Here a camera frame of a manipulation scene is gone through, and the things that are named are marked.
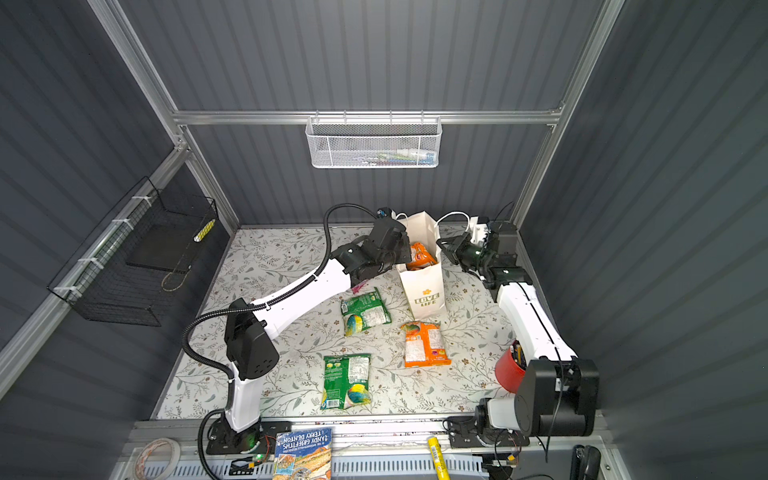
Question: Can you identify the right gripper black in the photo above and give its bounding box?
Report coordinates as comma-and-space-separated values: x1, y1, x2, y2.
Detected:
438, 233, 492, 274

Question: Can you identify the orange Fox's fruit candy bag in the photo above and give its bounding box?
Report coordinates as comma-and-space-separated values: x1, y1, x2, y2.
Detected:
406, 242, 438, 271

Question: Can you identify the white paper bag floral print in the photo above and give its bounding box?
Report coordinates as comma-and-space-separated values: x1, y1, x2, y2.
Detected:
396, 211, 470, 323

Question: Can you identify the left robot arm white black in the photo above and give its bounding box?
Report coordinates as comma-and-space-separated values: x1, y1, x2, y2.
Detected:
224, 216, 411, 433

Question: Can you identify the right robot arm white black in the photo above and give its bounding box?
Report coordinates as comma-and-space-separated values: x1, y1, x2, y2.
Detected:
437, 231, 600, 437

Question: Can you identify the purple Fox's candy bag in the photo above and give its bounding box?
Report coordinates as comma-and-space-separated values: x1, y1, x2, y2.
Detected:
351, 281, 367, 294

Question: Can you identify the green snack bag centre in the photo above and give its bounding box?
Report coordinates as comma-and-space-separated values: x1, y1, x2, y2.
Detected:
340, 288, 392, 337

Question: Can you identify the green snack bag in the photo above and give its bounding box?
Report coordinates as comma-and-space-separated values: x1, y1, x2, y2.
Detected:
340, 288, 392, 337
320, 354, 371, 410

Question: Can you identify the orange snack bag right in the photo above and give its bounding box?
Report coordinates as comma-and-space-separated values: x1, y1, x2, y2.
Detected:
400, 321, 452, 368

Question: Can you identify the green snack bag front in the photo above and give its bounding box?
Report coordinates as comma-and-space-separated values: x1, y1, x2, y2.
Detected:
320, 354, 371, 410

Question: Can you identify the red pencil cup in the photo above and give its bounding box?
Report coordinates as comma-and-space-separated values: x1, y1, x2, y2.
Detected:
494, 340, 527, 393

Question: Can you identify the yellow item in black basket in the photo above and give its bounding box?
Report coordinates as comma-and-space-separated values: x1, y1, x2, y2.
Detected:
193, 219, 216, 243

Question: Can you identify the black pad in basket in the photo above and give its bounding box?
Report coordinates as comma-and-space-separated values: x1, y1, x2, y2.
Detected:
126, 225, 202, 273

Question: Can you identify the yellow marker tube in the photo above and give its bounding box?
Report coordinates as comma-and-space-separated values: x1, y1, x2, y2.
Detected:
427, 436, 450, 480

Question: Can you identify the paperback book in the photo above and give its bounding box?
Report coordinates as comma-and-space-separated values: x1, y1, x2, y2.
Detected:
273, 427, 333, 480

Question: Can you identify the black device bottom right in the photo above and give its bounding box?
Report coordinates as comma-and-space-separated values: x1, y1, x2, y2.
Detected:
569, 445, 602, 480

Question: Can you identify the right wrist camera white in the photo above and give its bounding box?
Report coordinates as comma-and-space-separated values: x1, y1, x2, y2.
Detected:
468, 216, 489, 246

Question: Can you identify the white wire mesh basket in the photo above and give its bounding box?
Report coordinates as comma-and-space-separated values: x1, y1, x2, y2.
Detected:
305, 117, 443, 169

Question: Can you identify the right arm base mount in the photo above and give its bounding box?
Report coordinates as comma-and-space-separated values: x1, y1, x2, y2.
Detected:
442, 415, 530, 449

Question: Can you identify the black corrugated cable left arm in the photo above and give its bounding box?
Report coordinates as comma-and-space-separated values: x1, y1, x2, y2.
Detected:
182, 202, 379, 480

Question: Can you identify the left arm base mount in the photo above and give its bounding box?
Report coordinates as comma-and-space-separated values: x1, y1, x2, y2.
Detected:
205, 419, 292, 456

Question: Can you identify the black wire basket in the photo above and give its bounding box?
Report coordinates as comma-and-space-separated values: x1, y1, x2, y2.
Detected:
47, 177, 219, 327

